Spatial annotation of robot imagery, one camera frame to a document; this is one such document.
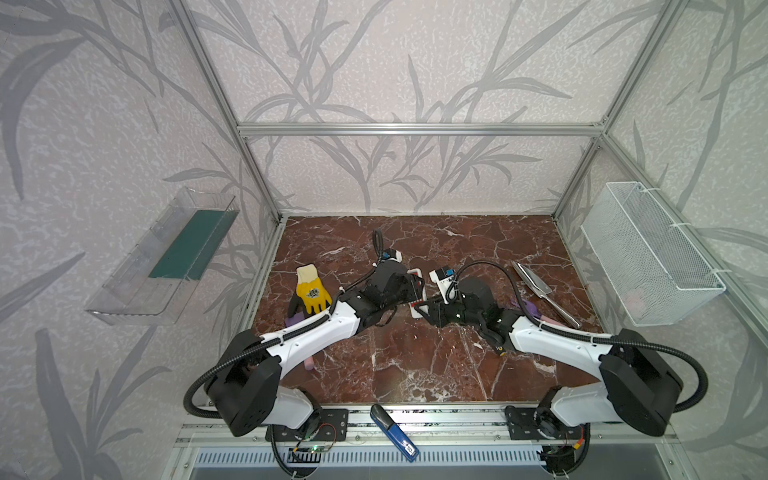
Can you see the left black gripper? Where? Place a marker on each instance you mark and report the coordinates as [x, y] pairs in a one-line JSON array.
[[405, 288]]

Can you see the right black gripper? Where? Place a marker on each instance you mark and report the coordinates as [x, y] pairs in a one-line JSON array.
[[453, 306]]

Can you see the white remote red keypad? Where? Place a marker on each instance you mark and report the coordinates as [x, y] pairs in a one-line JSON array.
[[420, 292]]

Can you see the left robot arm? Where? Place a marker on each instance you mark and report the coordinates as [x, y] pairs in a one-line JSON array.
[[244, 388]]

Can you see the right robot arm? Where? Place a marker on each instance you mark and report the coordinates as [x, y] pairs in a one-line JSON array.
[[637, 383]]

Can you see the purple pink garden fork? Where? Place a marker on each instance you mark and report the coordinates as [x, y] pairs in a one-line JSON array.
[[531, 309]]

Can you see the metal tongs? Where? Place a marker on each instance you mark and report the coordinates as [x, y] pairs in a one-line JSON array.
[[543, 291]]

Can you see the blue black utility knife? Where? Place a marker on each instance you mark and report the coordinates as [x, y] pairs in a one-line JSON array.
[[391, 429]]

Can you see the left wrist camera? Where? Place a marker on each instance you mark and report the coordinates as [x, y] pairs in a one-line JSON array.
[[389, 254]]

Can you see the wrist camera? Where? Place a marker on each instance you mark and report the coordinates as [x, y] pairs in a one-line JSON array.
[[389, 254], [443, 279]]

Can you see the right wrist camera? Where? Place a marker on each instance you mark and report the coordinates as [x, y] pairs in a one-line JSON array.
[[443, 279]]

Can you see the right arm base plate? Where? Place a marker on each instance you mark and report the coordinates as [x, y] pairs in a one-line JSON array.
[[528, 423]]

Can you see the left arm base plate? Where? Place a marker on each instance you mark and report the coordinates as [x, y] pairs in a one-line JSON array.
[[328, 425]]

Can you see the white wire mesh basket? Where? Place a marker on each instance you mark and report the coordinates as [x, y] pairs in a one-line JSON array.
[[659, 276]]

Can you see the clear plastic wall bin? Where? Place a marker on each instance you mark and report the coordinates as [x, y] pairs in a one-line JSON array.
[[158, 277]]

